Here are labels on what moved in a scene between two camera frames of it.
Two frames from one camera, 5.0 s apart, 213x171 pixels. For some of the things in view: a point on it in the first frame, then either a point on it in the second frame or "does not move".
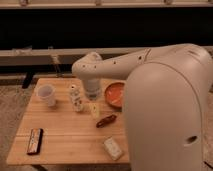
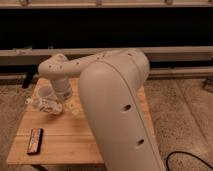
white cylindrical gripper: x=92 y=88 → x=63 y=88
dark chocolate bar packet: x=35 y=141 does not move
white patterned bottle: x=75 y=97 → x=53 y=107
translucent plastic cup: x=46 y=91 does not move
